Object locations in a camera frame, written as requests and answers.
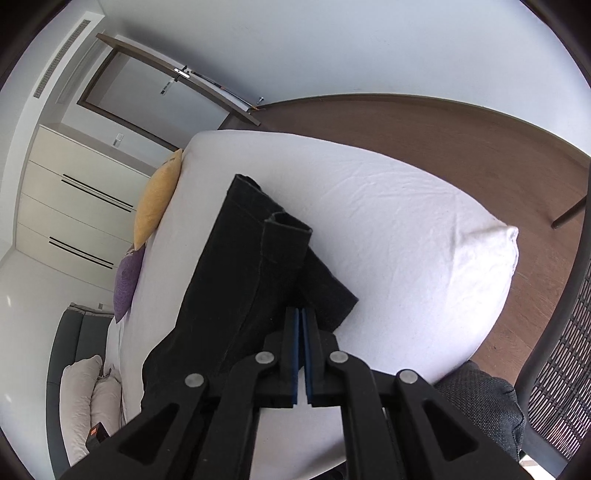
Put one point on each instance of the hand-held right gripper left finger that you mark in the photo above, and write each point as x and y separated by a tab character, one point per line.
292	364

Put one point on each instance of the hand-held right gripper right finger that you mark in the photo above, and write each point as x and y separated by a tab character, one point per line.
310	364

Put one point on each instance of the black pants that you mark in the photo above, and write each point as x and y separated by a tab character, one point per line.
240	277

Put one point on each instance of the large white pillow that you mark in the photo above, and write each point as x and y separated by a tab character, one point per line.
76	406

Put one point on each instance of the small white pillow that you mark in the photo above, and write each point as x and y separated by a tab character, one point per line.
105	397

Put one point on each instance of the grey headboard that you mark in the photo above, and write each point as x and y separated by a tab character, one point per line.
69	332

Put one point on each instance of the purple pillow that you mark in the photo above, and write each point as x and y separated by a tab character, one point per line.
127	281

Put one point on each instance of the white bed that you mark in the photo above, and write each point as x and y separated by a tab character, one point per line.
392	221

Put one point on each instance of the dark grey cushion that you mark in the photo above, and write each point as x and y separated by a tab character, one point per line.
480	397

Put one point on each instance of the yellow pillow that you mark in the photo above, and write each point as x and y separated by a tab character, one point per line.
154	203

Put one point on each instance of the cream wardrobe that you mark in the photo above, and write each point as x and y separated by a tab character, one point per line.
60	207

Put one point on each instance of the black mesh chair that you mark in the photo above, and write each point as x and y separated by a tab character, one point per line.
563	369

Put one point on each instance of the thin dark rod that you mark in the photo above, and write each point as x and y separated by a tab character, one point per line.
221	87

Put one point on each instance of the dark furniture leg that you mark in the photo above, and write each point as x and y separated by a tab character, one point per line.
568	214

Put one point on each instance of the white door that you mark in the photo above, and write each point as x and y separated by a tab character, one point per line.
152	87

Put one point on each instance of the wooden framed door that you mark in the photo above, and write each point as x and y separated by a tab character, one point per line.
138	47

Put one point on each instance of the white air vent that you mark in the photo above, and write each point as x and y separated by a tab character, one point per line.
60	60

